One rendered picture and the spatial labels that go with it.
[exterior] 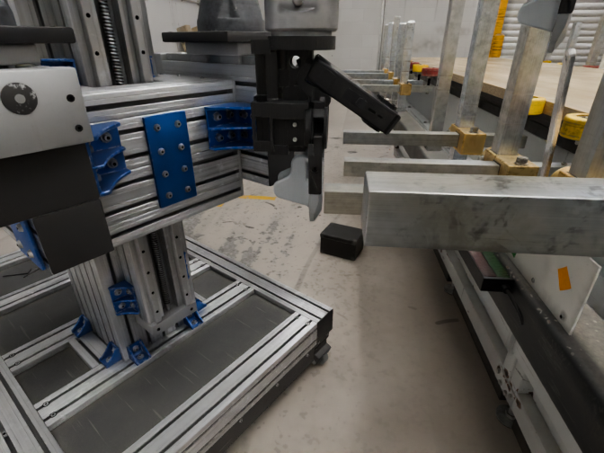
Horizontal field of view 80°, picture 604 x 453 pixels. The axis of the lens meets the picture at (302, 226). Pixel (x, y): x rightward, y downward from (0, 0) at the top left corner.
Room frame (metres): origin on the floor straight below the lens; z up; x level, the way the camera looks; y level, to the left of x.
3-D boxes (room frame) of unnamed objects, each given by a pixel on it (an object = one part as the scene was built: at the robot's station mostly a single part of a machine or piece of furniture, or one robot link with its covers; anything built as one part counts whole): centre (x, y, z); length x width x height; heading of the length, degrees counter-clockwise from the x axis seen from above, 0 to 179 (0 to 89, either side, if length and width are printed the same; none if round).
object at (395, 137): (0.90, -0.32, 0.80); 0.44 x 0.03 x 0.04; 85
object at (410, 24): (1.93, -0.50, 0.86); 0.04 x 0.04 x 0.48; 85
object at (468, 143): (0.91, -0.41, 0.81); 0.14 x 0.06 x 0.05; 175
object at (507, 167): (0.66, -0.38, 0.81); 0.14 x 0.06 x 0.05; 175
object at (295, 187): (0.41, 0.01, 0.86); 0.06 x 0.03 x 0.09; 85
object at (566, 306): (0.46, -0.34, 0.75); 0.26 x 0.01 x 0.10; 175
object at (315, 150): (0.40, -0.01, 0.91); 0.05 x 0.02 x 0.09; 175
